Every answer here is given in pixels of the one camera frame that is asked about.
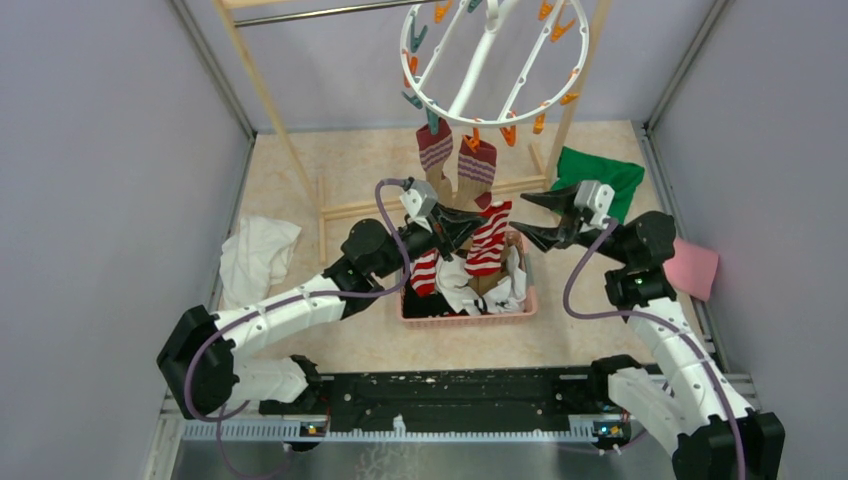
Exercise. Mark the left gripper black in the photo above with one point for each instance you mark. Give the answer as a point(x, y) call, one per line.
point(452, 226)

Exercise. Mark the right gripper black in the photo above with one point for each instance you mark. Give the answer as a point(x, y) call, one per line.
point(572, 219)

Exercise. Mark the red white striped sock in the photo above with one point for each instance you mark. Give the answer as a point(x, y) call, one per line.
point(489, 241)

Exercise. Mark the beige purple striped sock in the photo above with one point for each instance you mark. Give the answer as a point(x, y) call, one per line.
point(475, 176)

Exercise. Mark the white round clip hanger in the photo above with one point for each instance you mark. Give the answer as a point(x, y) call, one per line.
point(504, 63)

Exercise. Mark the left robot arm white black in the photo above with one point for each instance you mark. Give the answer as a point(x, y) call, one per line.
point(208, 359)

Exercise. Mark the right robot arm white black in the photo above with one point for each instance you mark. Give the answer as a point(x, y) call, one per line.
point(707, 428)

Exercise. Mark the orange clip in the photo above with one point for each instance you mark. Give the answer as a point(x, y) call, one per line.
point(473, 140)
point(540, 119)
point(509, 134)

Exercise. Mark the green cloth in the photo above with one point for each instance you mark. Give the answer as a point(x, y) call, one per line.
point(623, 177)

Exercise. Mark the white black sock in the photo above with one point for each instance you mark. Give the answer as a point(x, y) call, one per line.
point(507, 296)

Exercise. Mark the pink plastic basket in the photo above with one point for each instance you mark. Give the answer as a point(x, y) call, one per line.
point(531, 303)

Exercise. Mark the pink cloth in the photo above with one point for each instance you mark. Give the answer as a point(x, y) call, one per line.
point(692, 269)

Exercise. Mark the white cloth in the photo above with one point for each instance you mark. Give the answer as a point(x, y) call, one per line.
point(256, 258)

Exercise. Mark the metal rack rod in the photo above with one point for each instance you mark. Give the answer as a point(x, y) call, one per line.
point(337, 11)

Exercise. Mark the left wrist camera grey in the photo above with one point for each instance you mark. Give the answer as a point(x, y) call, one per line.
point(418, 199)

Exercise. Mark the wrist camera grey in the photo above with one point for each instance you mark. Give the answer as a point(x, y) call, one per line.
point(418, 199)
point(595, 199)

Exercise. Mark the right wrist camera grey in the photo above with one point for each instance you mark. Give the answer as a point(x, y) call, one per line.
point(595, 199)

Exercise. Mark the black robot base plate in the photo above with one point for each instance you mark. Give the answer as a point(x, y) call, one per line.
point(517, 400)

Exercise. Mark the wooden drying rack frame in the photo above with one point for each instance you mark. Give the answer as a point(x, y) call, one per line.
point(559, 18)

